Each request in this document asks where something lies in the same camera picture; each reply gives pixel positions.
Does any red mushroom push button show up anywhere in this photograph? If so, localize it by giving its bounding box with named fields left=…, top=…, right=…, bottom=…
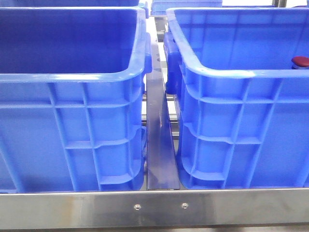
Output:
left=291, top=56, right=309, bottom=70

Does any blue plastic bin right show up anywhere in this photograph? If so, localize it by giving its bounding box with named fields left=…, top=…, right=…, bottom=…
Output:
left=164, top=8, right=309, bottom=189

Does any blue plastic bin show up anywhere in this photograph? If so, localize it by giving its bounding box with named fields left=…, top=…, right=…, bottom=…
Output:
left=0, top=7, right=152, bottom=193
left=164, top=8, right=309, bottom=189

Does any blue plastic bin left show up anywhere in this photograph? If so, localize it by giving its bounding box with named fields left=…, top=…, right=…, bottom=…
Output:
left=0, top=7, right=152, bottom=193

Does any blue bin rear centre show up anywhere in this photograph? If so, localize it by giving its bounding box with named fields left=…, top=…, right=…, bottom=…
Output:
left=151, top=0, right=223, bottom=16

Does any blue bin rear left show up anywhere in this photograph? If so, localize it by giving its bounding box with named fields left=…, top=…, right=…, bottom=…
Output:
left=0, top=0, right=149, bottom=18

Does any stainless steel front rail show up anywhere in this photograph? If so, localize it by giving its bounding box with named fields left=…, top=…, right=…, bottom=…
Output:
left=0, top=188, right=309, bottom=230

